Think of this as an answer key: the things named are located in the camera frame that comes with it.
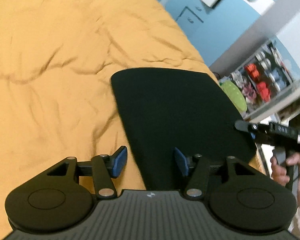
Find green plastic waste bin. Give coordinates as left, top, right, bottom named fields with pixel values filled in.
left=220, top=80, right=248, bottom=113

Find yellow quilt bedspread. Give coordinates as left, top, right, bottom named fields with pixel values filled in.
left=0, top=0, right=216, bottom=239

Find person right hand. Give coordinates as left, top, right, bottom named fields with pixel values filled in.
left=270, top=153, right=300, bottom=188

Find black pants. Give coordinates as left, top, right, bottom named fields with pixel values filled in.
left=110, top=68, right=256, bottom=191

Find blue white wardrobe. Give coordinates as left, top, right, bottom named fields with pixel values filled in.
left=165, top=0, right=276, bottom=66

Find metal shoe rack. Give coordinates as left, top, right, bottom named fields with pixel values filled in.
left=228, top=37, right=300, bottom=121

